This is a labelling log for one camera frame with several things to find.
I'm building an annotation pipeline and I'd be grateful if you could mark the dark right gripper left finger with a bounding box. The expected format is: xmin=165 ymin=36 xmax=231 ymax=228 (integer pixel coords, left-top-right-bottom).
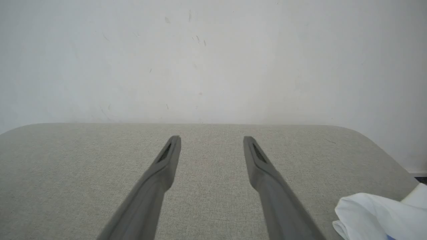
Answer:
xmin=96 ymin=135 xmax=182 ymax=240

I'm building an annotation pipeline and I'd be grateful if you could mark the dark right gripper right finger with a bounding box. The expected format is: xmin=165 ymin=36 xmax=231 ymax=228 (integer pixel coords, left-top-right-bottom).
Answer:
xmin=243 ymin=136 xmax=328 ymax=240

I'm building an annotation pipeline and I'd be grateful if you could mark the white shirt with blue sleeves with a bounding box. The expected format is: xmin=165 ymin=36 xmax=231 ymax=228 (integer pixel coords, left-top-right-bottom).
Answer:
xmin=332 ymin=182 xmax=427 ymax=240

